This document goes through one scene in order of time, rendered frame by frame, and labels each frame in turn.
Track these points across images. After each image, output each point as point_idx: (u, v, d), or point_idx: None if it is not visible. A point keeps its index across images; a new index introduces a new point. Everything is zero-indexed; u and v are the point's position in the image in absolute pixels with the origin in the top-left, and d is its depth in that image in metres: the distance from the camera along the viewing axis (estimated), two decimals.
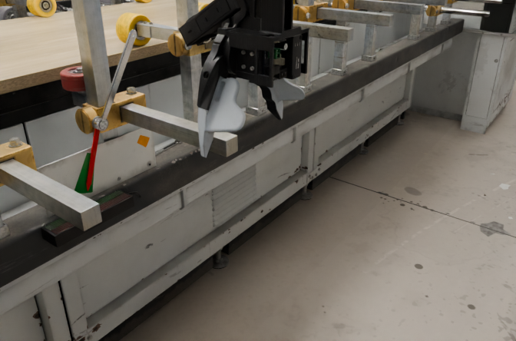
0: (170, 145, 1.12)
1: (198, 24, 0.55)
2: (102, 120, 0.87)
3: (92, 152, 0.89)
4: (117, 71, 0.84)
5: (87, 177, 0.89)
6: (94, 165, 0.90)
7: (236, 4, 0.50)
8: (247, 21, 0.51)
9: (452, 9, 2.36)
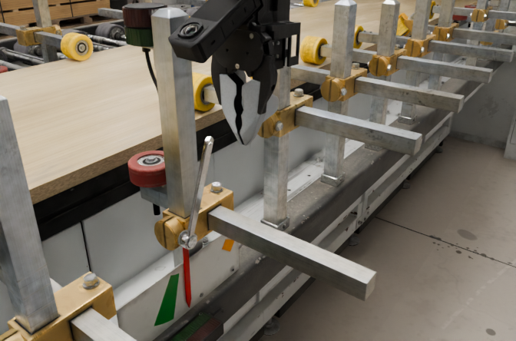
0: None
1: (223, 31, 0.49)
2: (190, 238, 0.69)
3: (186, 270, 0.73)
4: (198, 187, 0.64)
5: (186, 296, 0.75)
6: (190, 281, 0.74)
7: (259, 1, 0.53)
8: (264, 15, 0.55)
9: None
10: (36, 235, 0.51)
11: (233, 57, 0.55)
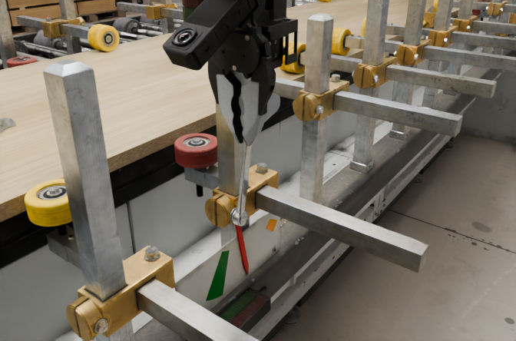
0: (285, 220, 0.96)
1: (217, 36, 0.49)
2: (241, 216, 0.71)
3: (240, 243, 0.75)
4: (243, 171, 0.64)
5: (243, 264, 0.78)
6: (245, 251, 0.77)
7: (254, 1, 0.52)
8: (259, 15, 0.54)
9: None
10: (111, 204, 0.53)
11: (229, 59, 0.54)
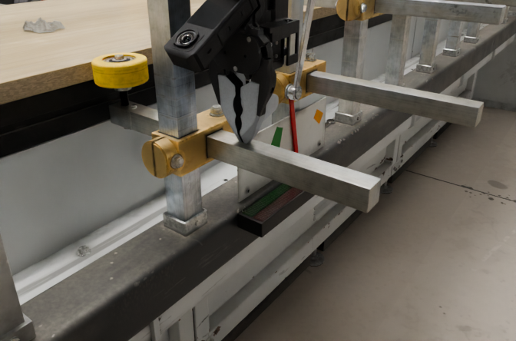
0: (325, 125, 0.99)
1: (219, 38, 0.49)
2: (296, 89, 0.73)
3: (292, 123, 0.78)
4: (305, 33, 0.67)
5: (294, 147, 0.81)
6: (296, 134, 0.80)
7: (256, 2, 0.51)
8: (262, 16, 0.53)
9: None
10: None
11: (230, 60, 0.54)
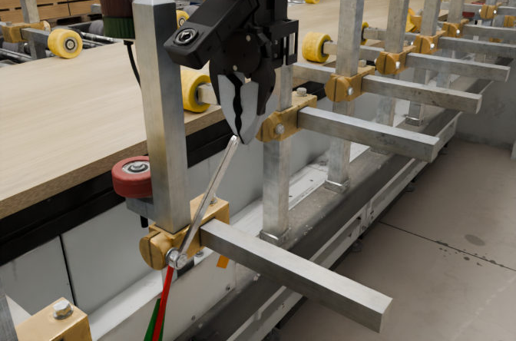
0: None
1: (219, 35, 0.49)
2: (180, 255, 0.61)
3: (163, 298, 0.63)
4: (209, 190, 0.59)
5: (154, 332, 0.63)
6: (163, 314, 0.64)
7: (256, 1, 0.52)
8: (261, 15, 0.54)
9: None
10: None
11: (230, 59, 0.54)
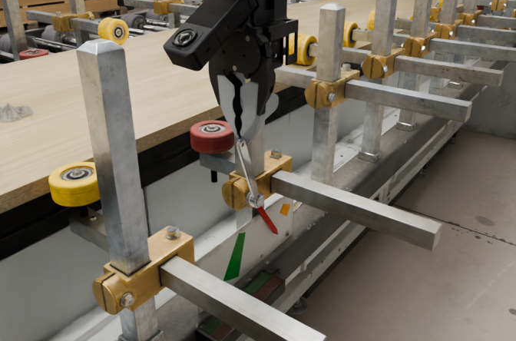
0: (296, 206, 0.98)
1: (218, 37, 0.49)
2: (256, 200, 0.73)
3: (263, 216, 0.79)
4: (246, 173, 0.64)
5: (272, 230, 0.82)
6: (270, 220, 0.81)
7: (255, 1, 0.52)
8: (260, 15, 0.54)
9: None
10: (137, 180, 0.55)
11: (229, 59, 0.54)
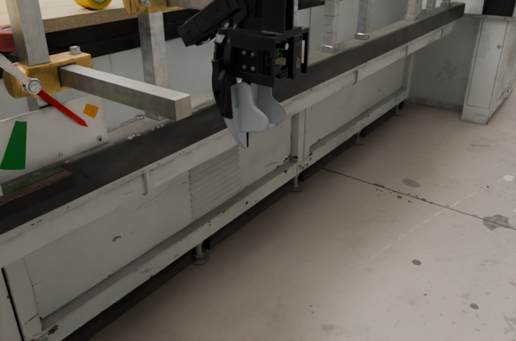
0: (128, 120, 0.97)
1: (197, 24, 0.55)
2: (28, 85, 0.72)
3: (55, 106, 0.78)
4: None
5: (75, 121, 0.82)
6: (69, 110, 0.80)
7: (236, 4, 0.50)
8: (248, 21, 0.50)
9: None
10: None
11: None
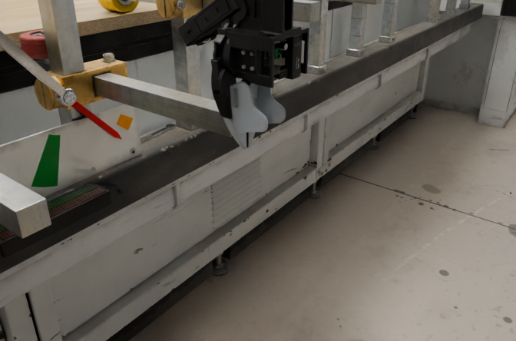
0: (160, 130, 0.92)
1: (198, 24, 0.55)
2: (64, 97, 0.66)
3: (90, 117, 0.72)
4: (17, 59, 0.58)
5: (109, 134, 0.76)
6: (103, 121, 0.75)
7: (236, 4, 0.50)
8: (247, 21, 0.50)
9: None
10: None
11: None
